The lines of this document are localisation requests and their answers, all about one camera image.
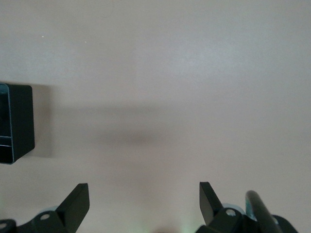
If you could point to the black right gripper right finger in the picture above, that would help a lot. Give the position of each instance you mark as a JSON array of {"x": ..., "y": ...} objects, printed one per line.
[{"x": 213, "y": 213}]

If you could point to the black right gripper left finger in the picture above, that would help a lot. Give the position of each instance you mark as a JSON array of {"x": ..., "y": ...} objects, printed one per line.
[{"x": 70, "y": 213}]

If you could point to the black plastic box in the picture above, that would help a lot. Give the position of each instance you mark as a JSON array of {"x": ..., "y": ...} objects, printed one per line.
[{"x": 22, "y": 121}]

